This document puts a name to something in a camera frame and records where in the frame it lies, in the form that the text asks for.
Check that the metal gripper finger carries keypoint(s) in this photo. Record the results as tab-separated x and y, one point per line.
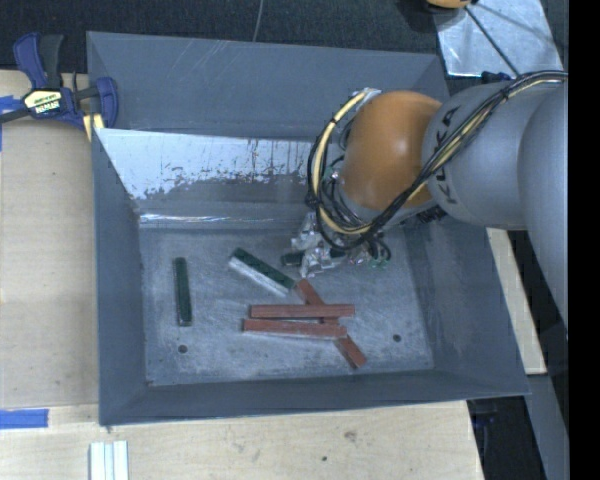
314	263
307	232

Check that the red-brown flat block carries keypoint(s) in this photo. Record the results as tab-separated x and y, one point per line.
290	327
354	354
300	311

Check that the dark green flat block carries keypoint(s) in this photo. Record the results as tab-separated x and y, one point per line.
182	293
265	270

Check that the grey metal bin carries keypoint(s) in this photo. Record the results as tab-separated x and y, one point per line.
260	93

